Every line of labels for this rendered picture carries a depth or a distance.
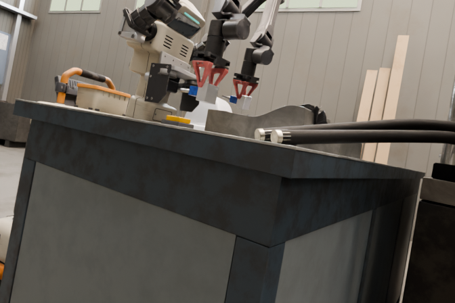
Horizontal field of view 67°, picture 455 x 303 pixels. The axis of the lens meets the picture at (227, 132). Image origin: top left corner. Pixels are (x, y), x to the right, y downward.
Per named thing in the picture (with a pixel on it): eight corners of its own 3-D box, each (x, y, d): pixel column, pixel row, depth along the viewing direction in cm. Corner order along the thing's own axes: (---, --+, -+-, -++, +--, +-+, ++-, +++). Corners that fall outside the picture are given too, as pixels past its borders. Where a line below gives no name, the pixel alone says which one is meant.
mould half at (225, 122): (203, 132, 127) (210, 97, 127) (240, 139, 148) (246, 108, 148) (338, 156, 98) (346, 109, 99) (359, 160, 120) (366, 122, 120)
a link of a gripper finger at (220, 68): (224, 94, 104) (230, 63, 104) (208, 88, 98) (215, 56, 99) (208, 92, 108) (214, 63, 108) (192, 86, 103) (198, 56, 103)
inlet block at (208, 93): (173, 96, 107) (177, 79, 107) (185, 99, 111) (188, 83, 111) (204, 101, 99) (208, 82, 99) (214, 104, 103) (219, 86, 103)
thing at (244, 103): (217, 101, 145) (220, 89, 144) (224, 102, 149) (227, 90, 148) (242, 109, 138) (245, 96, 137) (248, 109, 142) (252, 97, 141)
